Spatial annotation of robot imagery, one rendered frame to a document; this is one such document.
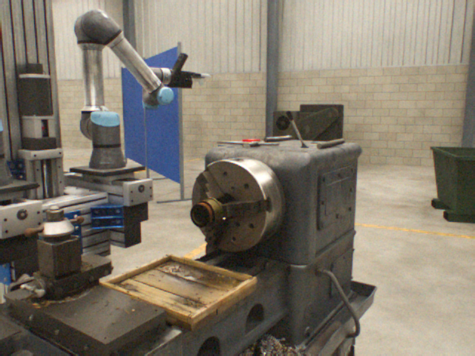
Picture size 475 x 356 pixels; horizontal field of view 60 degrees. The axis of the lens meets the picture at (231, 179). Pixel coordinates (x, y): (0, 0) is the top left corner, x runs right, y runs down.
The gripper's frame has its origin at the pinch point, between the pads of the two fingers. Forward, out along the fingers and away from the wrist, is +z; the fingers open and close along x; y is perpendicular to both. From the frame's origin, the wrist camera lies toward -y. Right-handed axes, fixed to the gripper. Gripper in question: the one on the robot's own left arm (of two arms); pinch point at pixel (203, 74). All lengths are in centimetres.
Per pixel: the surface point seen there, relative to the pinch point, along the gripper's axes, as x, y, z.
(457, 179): -43, 106, 387
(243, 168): 85, 25, -34
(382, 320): 55, 152, 118
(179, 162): -351, 147, 180
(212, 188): 78, 33, -41
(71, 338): 111, 50, -95
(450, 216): -47, 157, 399
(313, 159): 91, 23, -9
